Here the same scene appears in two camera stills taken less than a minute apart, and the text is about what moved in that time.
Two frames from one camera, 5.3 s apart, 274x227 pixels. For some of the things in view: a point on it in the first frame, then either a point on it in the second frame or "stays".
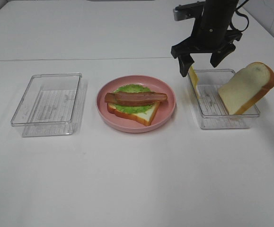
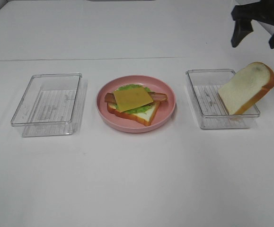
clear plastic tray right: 210,109 stays
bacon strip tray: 114,98 stays
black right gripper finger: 185,61 to 243,27
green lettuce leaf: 133,88 stays
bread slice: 143,114 stays
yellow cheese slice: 194,78 to 128,99
